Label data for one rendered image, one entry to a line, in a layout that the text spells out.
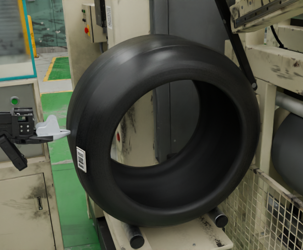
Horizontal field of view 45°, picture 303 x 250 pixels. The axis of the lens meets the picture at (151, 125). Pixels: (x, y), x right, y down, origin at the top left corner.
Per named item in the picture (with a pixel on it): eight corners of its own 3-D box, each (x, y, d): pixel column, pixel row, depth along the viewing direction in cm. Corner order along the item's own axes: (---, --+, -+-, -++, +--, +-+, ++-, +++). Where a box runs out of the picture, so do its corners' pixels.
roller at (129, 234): (105, 183, 137) (116, 178, 138) (108, 192, 139) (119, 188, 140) (128, 240, 106) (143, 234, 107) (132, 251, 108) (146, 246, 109)
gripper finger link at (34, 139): (53, 137, 96) (18, 139, 94) (53, 143, 97) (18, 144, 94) (52, 131, 101) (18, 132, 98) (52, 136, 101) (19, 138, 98)
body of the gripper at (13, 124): (35, 115, 94) (-16, 116, 90) (36, 146, 97) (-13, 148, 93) (34, 106, 101) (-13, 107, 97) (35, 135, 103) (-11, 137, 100)
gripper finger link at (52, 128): (71, 119, 98) (35, 120, 95) (71, 140, 100) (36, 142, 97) (70, 116, 101) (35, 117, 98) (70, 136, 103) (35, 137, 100)
